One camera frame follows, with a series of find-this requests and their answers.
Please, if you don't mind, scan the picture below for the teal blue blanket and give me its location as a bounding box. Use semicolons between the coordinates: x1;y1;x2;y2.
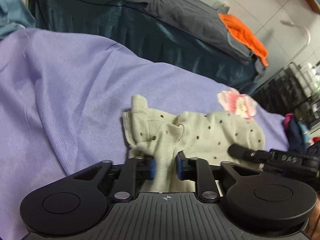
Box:
0;0;35;40

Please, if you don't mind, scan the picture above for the beige polka dot garment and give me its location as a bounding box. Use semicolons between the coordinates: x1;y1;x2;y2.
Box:
122;95;265;192

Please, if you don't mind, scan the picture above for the purple floral bed sheet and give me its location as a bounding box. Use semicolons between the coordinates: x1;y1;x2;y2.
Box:
0;28;291;240

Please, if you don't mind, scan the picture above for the orange cloth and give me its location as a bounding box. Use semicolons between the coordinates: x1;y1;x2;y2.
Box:
218;13;269;67

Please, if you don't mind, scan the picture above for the dark clothes pile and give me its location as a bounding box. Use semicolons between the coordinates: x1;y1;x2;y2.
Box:
283;113;319;157

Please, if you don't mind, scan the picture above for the black wire rack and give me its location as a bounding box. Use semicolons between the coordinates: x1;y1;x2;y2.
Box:
252;62;319;131

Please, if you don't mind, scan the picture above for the dark teal bed skirt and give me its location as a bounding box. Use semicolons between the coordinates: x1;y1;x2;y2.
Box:
29;0;265;94

